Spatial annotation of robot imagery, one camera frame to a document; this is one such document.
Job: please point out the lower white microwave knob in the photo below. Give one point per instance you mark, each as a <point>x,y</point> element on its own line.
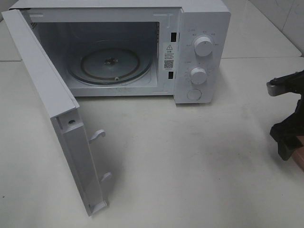
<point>198,75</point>

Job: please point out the upper white microwave knob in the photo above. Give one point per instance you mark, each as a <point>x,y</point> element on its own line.
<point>203,45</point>

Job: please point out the white microwave oven body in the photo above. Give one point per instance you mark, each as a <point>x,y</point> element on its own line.
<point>60,24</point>

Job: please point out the white warning label sticker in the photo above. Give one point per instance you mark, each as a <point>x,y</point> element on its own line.
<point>169,54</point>

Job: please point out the glass microwave turntable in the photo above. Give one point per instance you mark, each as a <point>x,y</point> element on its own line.
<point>109,62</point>

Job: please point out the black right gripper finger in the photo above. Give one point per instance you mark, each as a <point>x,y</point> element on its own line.
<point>286,136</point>

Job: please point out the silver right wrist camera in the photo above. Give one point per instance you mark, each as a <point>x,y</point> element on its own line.
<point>275,90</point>

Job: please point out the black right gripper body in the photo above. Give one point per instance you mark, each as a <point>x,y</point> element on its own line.
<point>294,83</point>

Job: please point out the pink round plate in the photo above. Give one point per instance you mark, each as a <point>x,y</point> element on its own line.
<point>298,154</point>

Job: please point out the round white door button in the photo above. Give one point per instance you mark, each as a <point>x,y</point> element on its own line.
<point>194,94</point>

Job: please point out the white microwave knob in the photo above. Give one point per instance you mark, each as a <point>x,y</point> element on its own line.
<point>203,45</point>
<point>198,75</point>

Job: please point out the white microwave door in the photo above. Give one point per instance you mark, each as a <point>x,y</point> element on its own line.
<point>62,109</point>

